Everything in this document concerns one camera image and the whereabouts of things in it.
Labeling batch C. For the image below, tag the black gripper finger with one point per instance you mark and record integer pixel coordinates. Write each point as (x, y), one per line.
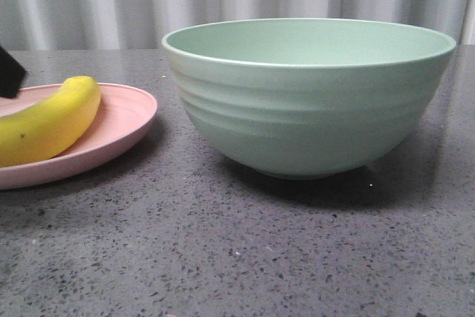
(12, 75)

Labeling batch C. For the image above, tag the yellow banana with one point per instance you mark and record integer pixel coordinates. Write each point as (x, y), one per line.
(49, 127)

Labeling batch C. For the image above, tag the pink plate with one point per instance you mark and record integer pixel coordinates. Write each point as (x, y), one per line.
(124, 117)

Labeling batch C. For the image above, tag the green ribbed bowl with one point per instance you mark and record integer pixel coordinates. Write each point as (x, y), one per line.
(305, 98)

